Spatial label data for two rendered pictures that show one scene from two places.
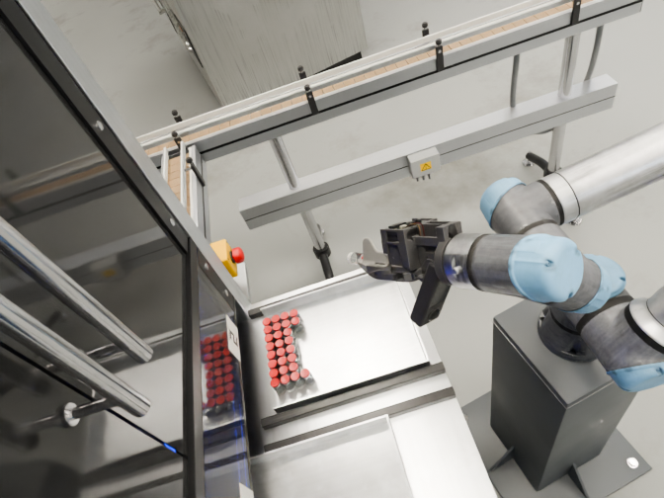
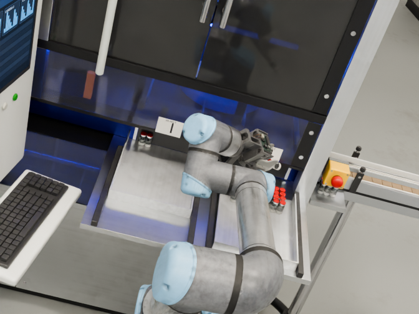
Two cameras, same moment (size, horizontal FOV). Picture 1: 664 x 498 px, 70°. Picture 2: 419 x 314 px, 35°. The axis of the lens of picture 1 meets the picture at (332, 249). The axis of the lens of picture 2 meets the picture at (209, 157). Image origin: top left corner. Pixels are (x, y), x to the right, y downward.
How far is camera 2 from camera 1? 1.57 m
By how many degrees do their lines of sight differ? 59
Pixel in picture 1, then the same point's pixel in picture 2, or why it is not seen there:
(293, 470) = not seen: hidden behind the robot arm
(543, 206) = (244, 178)
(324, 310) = (281, 226)
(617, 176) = (245, 203)
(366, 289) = (288, 251)
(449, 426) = (171, 237)
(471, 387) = not seen: outside the picture
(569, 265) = (194, 126)
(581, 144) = not seen: outside the picture
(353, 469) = (171, 194)
